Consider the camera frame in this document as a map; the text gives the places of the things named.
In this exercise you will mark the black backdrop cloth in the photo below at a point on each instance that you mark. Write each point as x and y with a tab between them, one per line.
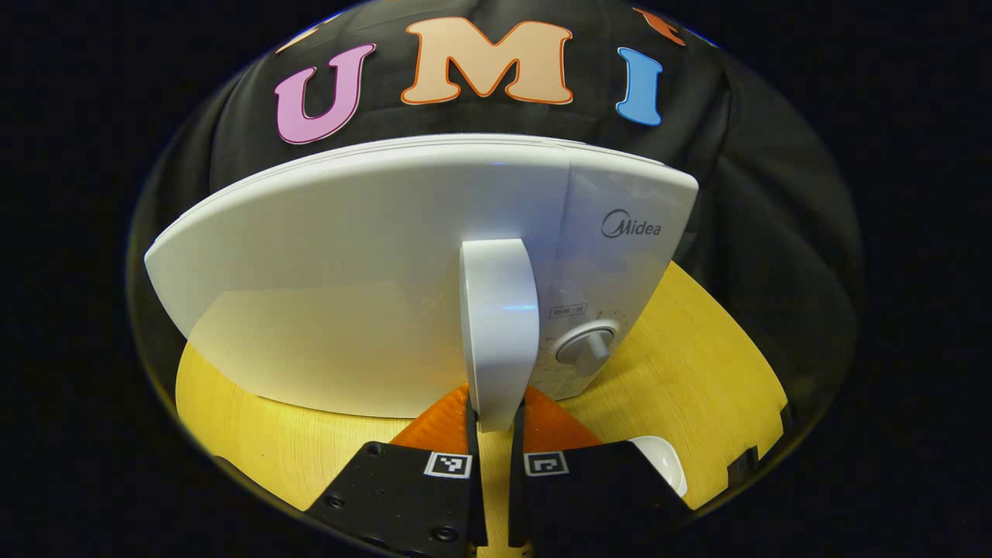
775	232

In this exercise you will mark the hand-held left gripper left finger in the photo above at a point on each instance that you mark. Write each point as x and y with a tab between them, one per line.
476	504

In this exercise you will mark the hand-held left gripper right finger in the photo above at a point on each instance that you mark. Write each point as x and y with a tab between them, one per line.
518	504

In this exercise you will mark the white microwave oven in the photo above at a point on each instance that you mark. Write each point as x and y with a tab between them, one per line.
349	271

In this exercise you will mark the white square plate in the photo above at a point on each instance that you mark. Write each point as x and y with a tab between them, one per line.
663	461

